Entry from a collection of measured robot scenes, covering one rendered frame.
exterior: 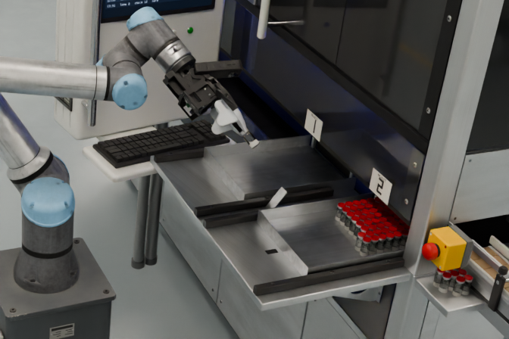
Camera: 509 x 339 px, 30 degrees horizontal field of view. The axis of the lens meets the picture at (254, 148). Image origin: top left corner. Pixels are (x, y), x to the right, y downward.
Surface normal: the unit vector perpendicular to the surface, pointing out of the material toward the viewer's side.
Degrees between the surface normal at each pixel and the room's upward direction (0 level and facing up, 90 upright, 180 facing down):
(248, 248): 0
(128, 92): 90
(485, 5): 90
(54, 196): 8
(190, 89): 41
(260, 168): 0
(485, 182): 90
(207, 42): 90
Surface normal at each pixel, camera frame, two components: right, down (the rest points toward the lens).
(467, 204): 0.43, 0.47
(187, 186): 0.12, -0.88
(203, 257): -0.89, 0.11
